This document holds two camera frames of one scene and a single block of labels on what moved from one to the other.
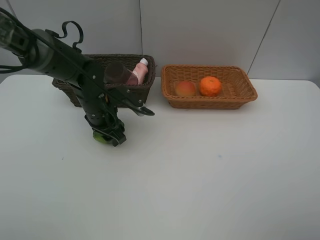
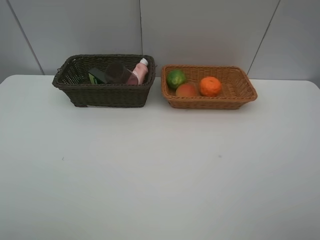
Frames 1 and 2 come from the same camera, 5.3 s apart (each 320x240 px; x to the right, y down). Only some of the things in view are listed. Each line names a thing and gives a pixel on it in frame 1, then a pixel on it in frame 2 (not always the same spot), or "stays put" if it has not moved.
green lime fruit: [100, 137] → [175, 78]
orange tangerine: [210, 86] stays put
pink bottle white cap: [141, 70] stays put
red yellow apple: [185, 88] stays put
